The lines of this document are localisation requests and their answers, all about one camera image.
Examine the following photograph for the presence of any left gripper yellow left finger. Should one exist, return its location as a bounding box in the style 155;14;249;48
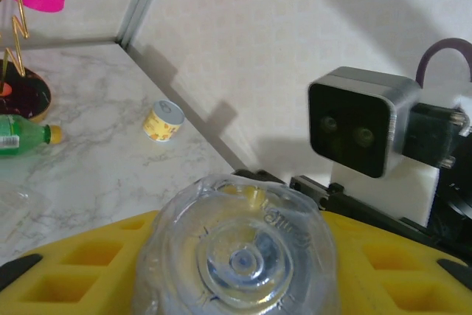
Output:
0;210;163;315

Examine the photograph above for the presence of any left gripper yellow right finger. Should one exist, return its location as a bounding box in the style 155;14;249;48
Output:
320;211;472;315

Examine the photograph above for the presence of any blue label bottle blue cap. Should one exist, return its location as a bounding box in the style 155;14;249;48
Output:
132;173;340;315

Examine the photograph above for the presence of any green bottle yellow cap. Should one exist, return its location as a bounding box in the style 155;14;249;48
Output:
0;114;63;159

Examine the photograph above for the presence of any small yellow tin can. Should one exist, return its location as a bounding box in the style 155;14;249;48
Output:
142;100;185;143

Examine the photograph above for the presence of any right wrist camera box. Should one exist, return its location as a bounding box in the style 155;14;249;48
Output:
308;66;423;179

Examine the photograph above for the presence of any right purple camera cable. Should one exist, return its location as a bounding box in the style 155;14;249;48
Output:
416;37;472;83

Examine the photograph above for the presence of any gold wire glass rack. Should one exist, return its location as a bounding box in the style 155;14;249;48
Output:
0;0;122;124

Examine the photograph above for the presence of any aluminium table edge rail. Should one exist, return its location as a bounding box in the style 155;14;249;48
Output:
0;36;125;50

